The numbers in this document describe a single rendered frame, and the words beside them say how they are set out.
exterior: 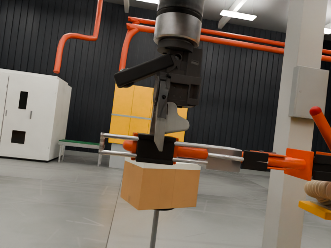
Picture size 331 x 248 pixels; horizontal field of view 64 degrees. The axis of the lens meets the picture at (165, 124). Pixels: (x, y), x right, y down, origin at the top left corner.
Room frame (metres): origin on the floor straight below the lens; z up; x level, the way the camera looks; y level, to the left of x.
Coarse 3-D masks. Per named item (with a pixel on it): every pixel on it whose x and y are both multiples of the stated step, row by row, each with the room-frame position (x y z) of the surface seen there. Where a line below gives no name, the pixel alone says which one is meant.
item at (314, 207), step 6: (300, 204) 0.71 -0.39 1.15; (306, 204) 0.69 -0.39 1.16; (312, 204) 0.69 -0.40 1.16; (318, 204) 0.69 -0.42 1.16; (306, 210) 0.69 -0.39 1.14; (312, 210) 0.67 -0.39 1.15; (318, 210) 0.65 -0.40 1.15; (324, 210) 0.64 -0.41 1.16; (330, 210) 0.65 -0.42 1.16; (318, 216) 0.65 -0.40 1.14; (324, 216) 0.63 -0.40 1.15; (330, 216) 0.63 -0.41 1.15
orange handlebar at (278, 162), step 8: (128, 144) 0.49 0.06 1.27; (184, 152) 0.50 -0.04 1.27; (192, 152) 0.50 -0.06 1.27; (200, 152) 0.50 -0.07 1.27; (264, 152) 0.56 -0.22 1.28; (272, 152) 0.55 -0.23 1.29; (272, 160) 0.52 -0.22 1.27; (280, 160) 0.53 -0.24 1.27; (288, 160) 0.53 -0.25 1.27; (296, 160) 0.53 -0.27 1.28; (304, 160) 0.54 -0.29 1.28; (272, 168) 0.52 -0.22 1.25; (280, 168) 0.53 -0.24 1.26; (296, 168) 0.54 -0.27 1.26; (304, 168) 0.54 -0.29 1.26
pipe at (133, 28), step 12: (96, 24) 8.42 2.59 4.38; (132, 24) 7.97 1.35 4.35; (72, 36) 7.76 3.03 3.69; (84, 36) 8.08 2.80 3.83; (96, 36) 8.43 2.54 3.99; (132, 36) 8.04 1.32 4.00; (204, 36) 8.21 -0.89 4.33; (228, 36) 8.67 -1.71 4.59; (240, 36) 8.67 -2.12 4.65; (60, 48) 7.35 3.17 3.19; (252, 48) 8.45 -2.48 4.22; (264, 48) 8.44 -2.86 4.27; (276, 48) 8.49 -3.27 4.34; (60, 60) 7.29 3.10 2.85; (120, 60) 7.97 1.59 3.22; (324, 60) 8.74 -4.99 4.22
